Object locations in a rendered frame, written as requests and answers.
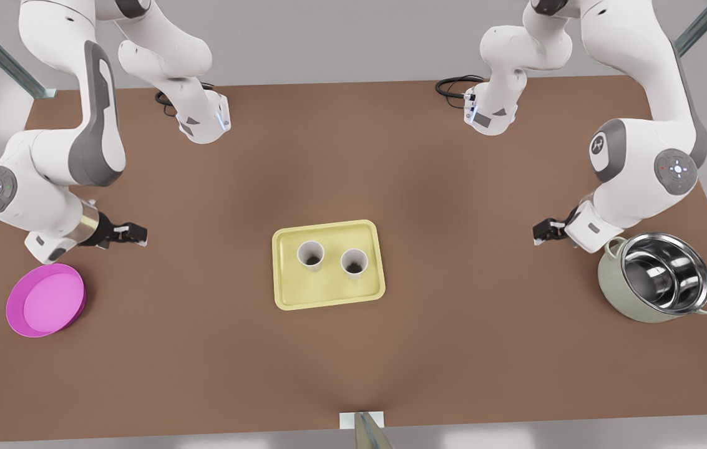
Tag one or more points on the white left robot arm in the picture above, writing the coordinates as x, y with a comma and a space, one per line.
640, 149

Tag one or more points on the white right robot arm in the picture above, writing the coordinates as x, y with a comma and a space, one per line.
47, 156

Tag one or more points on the white IKEA cup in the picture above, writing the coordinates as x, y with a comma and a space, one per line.
311, 254
354, 262

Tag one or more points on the yellow rectangular tray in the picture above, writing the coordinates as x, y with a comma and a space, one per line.
328, 264

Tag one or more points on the magenta round plate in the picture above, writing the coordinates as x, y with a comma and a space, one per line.
45, 300

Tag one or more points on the pale green steel pot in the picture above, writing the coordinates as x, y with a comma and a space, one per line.
656, 280

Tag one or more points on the silver frame post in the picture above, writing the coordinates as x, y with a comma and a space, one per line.
702, 25
365, 430
0, 53

